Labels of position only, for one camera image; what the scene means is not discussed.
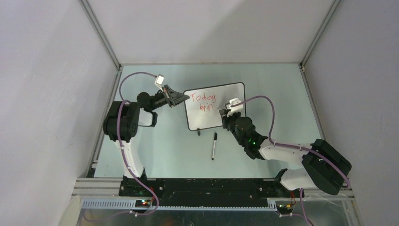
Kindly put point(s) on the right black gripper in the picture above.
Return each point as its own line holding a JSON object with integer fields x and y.
{"x": 225, "y": 119}

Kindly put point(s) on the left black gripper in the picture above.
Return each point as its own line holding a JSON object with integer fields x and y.
{"x": 173, "y": 98}

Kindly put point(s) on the white board black frame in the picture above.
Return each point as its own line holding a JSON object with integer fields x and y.
{"x": 204, "y": 104}

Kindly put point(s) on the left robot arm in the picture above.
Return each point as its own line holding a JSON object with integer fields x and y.
{"x": 125, "y": 117}

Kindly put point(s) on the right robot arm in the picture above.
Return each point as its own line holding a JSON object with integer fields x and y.
{"x": 323, "y": 167}

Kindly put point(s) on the black whiteboard marker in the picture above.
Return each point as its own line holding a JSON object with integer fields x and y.
{"x": 214, "y": 145}

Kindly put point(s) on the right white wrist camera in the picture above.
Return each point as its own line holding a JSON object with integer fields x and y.
{"x": 233, "y": 106}

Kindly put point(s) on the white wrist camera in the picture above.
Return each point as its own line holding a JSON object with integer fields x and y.
{"x": 158, "y": 81}
{"x": 233, "y": 106}

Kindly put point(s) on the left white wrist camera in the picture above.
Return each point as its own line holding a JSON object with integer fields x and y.
{"x": 158, "y": 81}

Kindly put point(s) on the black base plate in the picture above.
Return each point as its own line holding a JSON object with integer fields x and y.
{"x": 226, "y": 192}

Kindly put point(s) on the aluminium frame rail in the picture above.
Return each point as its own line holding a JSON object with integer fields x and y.
{"x": 87, "y": 8}

